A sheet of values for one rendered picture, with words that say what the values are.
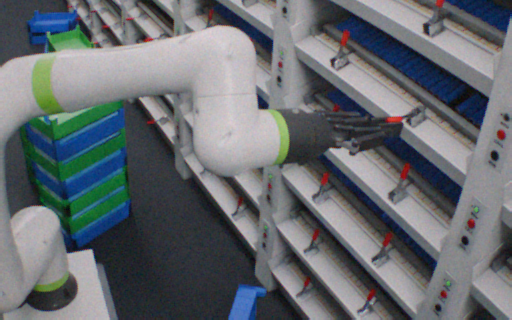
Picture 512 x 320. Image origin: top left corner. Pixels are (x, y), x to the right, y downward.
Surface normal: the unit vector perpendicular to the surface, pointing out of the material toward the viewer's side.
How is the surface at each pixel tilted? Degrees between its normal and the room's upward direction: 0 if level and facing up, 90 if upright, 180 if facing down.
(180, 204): 0
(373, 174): 20
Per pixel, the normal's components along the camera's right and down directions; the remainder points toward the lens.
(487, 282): -0.26, -0.70
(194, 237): 0.05, -0.83
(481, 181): -0.87, 0.23
